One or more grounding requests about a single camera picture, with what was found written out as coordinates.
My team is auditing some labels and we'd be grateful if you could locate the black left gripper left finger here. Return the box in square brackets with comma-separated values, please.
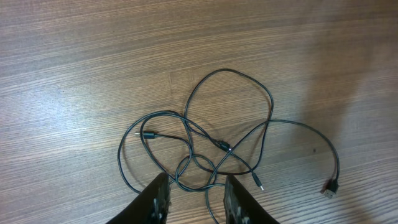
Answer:
[107, 172, 170, 224]

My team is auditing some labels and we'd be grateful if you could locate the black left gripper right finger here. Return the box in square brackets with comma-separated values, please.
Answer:
[223, 175, 279, 224]

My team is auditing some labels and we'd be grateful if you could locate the black USB cable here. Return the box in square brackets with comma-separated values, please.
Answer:
[174, 68, 341, 224]

